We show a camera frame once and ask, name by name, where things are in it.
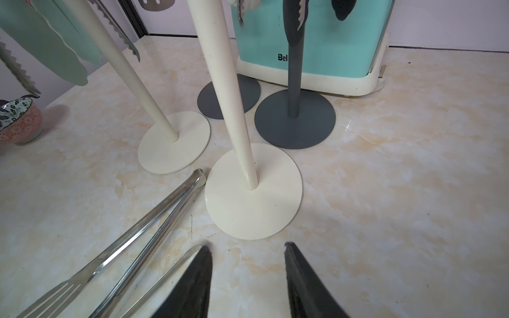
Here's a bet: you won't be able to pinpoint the mint green toaster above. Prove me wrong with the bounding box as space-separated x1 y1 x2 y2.
231 1 394 96

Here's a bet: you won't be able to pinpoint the slim steel tongs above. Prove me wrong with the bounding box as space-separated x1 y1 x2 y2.
121 245 203 318

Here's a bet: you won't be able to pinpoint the grey utensil rack stand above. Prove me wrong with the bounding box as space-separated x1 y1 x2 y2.
197 74 261 119

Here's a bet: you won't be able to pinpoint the long steel tongs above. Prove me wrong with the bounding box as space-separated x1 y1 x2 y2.
19 169 206 317

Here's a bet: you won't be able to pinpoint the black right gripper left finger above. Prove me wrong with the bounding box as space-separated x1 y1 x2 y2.
152 246 213 317

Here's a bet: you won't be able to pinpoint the cream utensil rack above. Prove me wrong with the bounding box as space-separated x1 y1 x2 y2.
64 1 211 174
188 1 303 240

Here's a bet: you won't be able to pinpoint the slotted steel spatula tongs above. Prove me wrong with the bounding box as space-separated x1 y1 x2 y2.
139 0 175 12

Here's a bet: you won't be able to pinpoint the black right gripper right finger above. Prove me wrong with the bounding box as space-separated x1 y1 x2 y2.
284 242 349 317

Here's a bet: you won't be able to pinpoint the green silicone tip tongs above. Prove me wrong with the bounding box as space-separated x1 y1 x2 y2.
1 1 102 86

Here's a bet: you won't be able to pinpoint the black nylon tongs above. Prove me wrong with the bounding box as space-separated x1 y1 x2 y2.
282 0 357 47

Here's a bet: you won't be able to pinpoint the grey utensil rack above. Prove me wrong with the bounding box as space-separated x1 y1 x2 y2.
254 38 336 150

